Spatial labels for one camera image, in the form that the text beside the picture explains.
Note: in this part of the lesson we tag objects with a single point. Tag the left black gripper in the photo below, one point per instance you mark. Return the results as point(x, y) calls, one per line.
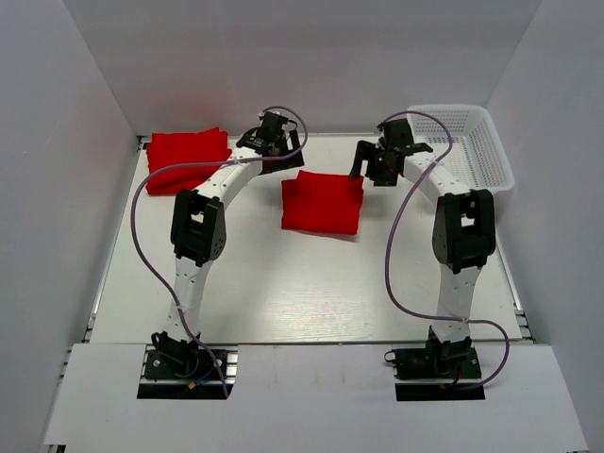
point(294, 160)

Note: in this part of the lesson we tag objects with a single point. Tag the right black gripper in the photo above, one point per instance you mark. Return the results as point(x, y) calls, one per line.
point(366, 150)

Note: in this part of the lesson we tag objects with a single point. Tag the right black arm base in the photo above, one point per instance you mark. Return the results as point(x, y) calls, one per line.
point(417, 377)

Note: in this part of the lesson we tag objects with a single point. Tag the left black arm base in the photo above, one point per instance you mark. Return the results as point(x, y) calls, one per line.
point(184, 370)

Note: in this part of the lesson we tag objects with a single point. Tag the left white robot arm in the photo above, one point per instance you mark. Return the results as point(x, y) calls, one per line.
point(198, 231)

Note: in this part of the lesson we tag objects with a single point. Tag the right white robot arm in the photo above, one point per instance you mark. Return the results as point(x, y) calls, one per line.
point(463, 234)

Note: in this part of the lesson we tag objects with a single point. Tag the folded red t shirt stack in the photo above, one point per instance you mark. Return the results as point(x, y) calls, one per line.
point(169, 149)

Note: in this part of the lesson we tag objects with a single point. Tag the white plastic basket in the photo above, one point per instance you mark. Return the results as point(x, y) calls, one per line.
point(465, 138)

